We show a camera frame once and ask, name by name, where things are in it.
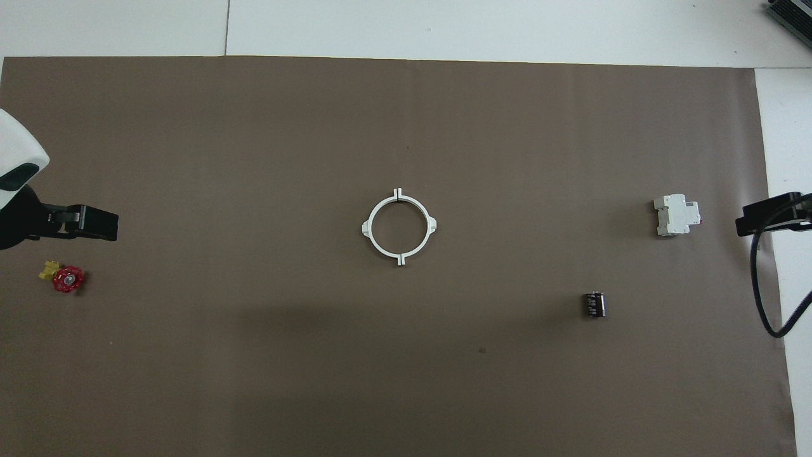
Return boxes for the red handwheel brass valve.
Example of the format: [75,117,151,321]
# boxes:
[39,259,86,294]

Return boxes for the white circuit breaker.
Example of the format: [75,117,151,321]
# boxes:
[653,194,704,238]

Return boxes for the grey finned device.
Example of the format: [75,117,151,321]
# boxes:
[764,0,812,34]

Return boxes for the white half pipe clamp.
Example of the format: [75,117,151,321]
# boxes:
[361,188,400,267]
[398,188,439,267]

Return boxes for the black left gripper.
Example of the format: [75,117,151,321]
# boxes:
[0,184,120,251]

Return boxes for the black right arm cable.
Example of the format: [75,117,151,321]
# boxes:
[750,195,812,339]

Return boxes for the brown paper mat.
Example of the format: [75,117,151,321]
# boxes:
[0,56,799,457]

